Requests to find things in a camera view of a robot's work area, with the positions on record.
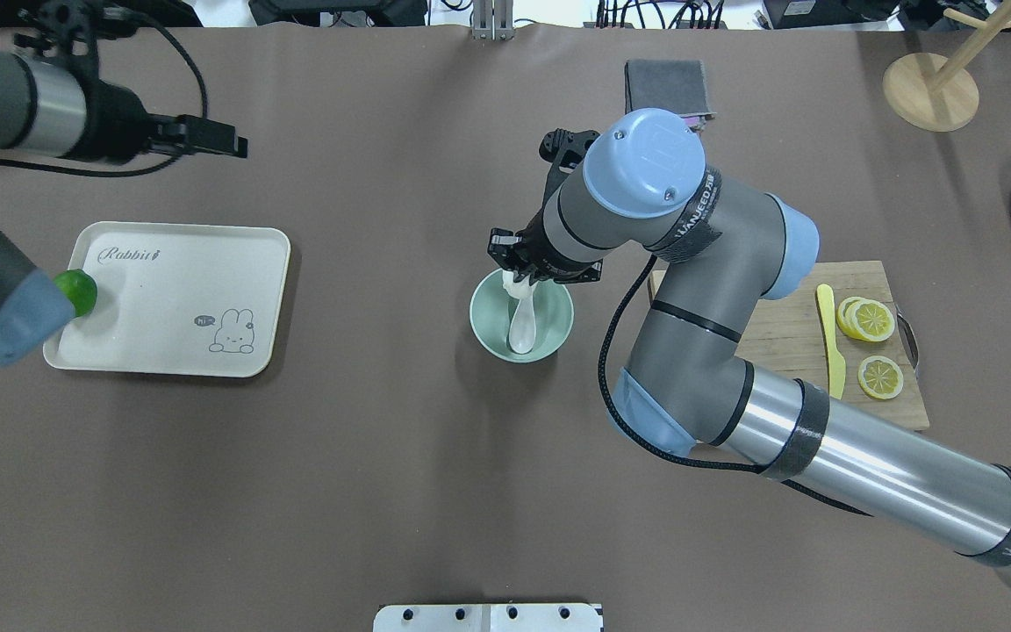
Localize stacked lemon slices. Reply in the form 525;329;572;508
837;296;896;343

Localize mint green bowl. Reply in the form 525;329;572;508
469;271;575;363

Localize beige rabbit tray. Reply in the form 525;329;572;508
43;221;291;377

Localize yellow plastic knife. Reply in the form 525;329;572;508
815;284;847;399

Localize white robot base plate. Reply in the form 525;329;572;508
372;601;605;631

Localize single lemon slice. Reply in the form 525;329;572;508
856;355;904;400

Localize white ceramic spoon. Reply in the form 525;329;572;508
508;297;536;355

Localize green lime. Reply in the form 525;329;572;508
53;269;99;319

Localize wooden mug tree stand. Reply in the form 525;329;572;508
882;1;1011;133

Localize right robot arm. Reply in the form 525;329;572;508
488;108;1011;586

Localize aluminium frame post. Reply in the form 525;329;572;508
470;0;516;41

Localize grey folded cloth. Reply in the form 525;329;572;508
623;59;717;128

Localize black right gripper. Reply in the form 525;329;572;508
488;128;602;284

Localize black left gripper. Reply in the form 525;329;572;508
13;1;248;165

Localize wooden cutting board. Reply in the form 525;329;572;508
649;260;931;431

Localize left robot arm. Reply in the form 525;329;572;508
0;1;247;365

